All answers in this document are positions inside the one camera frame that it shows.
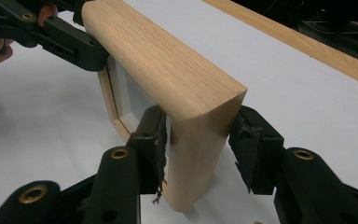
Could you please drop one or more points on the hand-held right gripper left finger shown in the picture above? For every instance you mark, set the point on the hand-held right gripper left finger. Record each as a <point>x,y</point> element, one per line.
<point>149,149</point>

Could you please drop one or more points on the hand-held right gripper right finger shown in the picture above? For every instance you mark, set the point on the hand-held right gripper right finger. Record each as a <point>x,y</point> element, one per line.
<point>258,155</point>

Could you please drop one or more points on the wooden picture frame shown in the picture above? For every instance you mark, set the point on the wooden picture frame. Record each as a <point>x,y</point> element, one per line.
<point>167,68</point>

